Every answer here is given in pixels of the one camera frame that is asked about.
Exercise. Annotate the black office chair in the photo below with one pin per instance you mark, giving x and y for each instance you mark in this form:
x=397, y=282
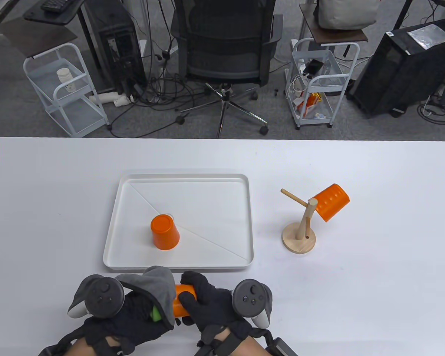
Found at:
x=222, y=55

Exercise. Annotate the orange plastic cup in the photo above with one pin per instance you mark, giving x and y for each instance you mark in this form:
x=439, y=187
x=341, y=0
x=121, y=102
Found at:
x=181, y=306
x=332, y=202
x=164, y=230

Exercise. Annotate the orange snack packet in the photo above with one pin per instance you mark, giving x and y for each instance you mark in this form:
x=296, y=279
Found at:
x=308, y=104

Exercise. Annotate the white power strip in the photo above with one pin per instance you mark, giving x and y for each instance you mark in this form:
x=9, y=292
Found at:
x=107, y=98

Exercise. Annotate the silver foil bag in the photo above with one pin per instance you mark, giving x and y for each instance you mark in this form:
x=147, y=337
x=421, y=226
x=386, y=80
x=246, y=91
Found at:
x=429, y=37

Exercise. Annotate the black power adapter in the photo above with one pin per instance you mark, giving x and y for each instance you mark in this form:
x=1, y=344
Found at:
x=313, y=67

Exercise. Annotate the black computer tower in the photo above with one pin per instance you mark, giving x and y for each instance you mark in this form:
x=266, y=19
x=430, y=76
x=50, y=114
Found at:
x=400, y=74
x=115, y=44

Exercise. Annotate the white rectangular tray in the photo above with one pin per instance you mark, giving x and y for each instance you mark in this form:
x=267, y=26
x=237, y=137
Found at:
x=207, y=200

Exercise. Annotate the green hand towel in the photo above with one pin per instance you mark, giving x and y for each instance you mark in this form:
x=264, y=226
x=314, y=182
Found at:
x=159, y=285

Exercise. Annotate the black keyboard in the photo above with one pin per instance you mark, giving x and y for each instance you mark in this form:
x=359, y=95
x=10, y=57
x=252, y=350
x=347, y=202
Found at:
x=55, y=4

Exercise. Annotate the brown wooden board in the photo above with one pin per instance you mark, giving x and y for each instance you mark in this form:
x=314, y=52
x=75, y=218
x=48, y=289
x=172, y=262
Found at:
x=33, y=39
x=337, y=35

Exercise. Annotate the white patterned container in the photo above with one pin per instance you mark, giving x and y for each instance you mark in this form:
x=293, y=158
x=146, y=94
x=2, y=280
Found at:
x=66, y=79

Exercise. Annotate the grey hand controller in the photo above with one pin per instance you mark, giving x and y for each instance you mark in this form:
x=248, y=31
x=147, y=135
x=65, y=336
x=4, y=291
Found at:
x=102, y=294
x=250, y=296

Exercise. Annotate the dark keyboard shelf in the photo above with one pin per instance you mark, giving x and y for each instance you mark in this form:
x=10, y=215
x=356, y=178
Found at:
x=55, y=16

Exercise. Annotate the grey fabric bag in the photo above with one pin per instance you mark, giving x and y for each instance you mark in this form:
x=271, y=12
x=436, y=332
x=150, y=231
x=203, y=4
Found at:
x=346, y=15

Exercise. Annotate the person's right hand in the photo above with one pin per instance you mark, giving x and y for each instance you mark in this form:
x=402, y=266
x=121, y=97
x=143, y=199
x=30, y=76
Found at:
x=211, y=300

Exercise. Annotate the person's left forearm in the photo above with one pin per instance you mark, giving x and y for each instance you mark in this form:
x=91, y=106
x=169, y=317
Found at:
x=85, y=348

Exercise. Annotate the person's left hand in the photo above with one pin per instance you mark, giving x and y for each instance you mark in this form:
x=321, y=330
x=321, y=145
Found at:
x=133, y=315

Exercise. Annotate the person's right forearm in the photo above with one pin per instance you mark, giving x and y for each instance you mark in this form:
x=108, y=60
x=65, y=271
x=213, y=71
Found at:
x=252, y=348

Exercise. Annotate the wooden cup rack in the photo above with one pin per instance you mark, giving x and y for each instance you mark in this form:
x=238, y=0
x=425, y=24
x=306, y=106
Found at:
x=298, y=241

